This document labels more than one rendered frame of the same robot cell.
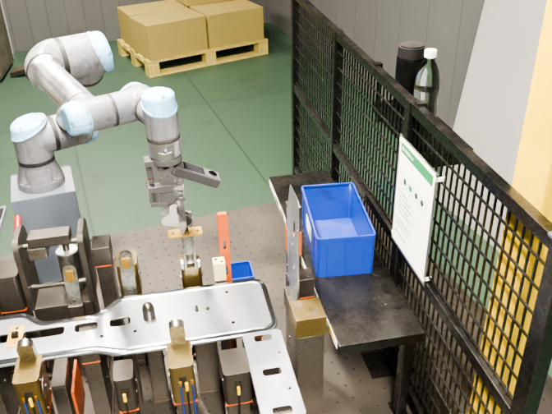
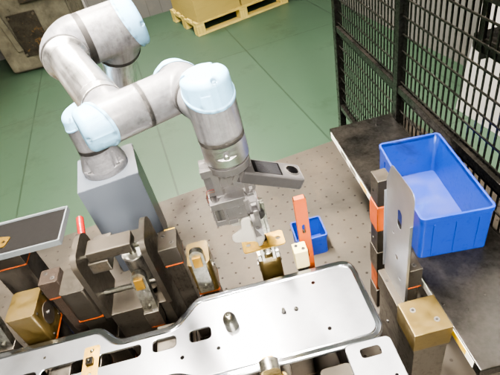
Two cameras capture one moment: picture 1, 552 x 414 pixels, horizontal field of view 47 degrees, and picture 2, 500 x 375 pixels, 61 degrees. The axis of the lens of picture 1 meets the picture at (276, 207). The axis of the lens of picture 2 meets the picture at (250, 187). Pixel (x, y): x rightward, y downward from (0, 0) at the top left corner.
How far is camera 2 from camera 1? 0.81 m
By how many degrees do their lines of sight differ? 12
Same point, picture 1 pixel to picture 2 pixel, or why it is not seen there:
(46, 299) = (122, 300)
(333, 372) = not seen: hidden behind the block
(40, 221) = (110, 205)
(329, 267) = (434, 246)
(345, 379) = (449, 350)
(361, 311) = (490, 308)
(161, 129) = (216, 128)
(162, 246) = not seen: hidden behind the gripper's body
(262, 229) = (321, 173)
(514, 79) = not seen: outside the picture
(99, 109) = (124, 109)
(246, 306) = (339, 303)
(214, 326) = (309, 335)
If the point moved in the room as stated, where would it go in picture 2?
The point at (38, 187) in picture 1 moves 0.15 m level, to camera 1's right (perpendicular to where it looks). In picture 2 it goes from (101, 174) to (145, 168)
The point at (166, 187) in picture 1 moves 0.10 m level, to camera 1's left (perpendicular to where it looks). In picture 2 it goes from (234, 201) to (176, 208)
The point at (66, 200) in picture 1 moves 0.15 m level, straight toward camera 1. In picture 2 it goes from (132, 182) to (138, 210)
